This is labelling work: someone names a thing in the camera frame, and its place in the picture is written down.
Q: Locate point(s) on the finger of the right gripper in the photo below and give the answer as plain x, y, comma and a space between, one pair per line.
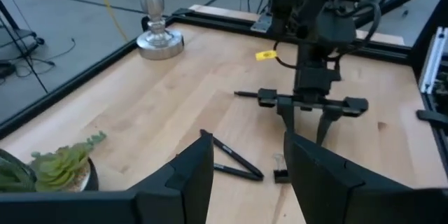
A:
325, 122
287, 119

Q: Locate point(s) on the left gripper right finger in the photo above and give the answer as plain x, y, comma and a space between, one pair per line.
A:
329, 192

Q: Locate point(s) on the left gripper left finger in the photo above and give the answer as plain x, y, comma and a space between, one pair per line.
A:
185, 185

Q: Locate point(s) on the black pen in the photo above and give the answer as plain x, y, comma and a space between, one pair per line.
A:
245, 94
234, 172
234, 155

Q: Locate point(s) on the black binder clip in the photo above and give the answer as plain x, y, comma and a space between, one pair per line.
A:
280, 176

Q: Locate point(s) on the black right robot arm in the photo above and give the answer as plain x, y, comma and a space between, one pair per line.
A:
294, 3

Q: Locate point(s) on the black table edge clamp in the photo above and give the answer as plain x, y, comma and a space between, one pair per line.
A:
432, 117

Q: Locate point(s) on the potted green succulent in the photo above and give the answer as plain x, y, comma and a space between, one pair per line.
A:
59, 168

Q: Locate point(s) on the white shade silver lamp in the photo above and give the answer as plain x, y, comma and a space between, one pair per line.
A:
159, 45

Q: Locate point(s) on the black rolling stand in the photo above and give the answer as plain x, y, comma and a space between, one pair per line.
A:
19, 43

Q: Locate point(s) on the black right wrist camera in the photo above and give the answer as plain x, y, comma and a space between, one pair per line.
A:
336, 29

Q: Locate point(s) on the silver aluminium rail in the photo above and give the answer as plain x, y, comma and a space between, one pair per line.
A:
434, 63

